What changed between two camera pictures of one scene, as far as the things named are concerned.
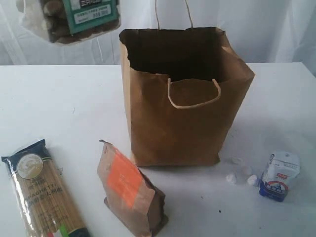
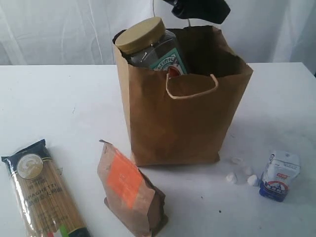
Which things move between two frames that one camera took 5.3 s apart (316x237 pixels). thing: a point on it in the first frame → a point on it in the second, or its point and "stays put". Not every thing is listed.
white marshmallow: x=251 y=179 stays put
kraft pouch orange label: x=139 y=206 stays put
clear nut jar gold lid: x=64 y=21 → x=147 y=44
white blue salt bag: x=282 y=166 stays put
